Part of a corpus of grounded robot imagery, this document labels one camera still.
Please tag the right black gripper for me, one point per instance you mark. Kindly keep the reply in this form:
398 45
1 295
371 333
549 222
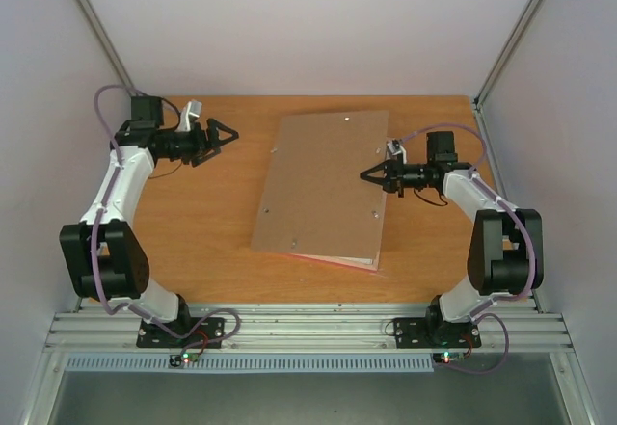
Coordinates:
390 175

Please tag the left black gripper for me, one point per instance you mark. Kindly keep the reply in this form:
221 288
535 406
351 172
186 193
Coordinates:
213 135

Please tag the brown cardboard backing board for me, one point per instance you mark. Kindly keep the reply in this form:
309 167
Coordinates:
314 201

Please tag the pink wooden picture frame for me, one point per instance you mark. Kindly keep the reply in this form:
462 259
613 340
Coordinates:
365 264

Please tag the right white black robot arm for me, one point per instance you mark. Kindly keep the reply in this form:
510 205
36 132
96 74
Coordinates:
505 259

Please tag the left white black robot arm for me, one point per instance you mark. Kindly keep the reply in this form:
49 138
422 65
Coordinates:
104 258

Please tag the right small circuit board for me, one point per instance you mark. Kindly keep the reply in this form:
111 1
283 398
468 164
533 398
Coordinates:
447 357

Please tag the small circuit board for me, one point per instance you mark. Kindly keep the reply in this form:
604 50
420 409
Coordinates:
185 358
447 357

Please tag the left small circuit board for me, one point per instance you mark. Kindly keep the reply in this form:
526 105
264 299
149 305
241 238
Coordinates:
185 358

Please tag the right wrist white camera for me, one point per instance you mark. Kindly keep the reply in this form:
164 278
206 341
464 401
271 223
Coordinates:
396 151

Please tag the wrist white camera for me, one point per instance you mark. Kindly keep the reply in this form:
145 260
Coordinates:
396 151
188 116

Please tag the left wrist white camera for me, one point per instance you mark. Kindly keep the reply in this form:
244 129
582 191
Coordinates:
188 116

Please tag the left aluminium corner post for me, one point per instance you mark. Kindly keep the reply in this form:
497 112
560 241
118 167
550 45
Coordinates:
88 11

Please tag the aluminium corner post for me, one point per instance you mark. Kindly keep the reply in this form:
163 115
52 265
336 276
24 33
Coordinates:
522 24
88 11

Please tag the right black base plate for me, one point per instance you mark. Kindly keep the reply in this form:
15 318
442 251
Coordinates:
416 333

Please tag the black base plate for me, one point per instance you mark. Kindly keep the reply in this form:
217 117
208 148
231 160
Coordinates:
212 331
416 333

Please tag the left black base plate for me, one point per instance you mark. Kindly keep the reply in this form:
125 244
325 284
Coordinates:
212 331

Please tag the aluminium front rail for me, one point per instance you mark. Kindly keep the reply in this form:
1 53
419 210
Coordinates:
315 328

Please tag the grey slotted cable duct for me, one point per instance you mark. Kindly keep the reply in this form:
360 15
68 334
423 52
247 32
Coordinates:
252 363

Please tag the right aluminium corner post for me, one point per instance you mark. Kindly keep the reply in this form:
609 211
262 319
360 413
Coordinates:
522 24

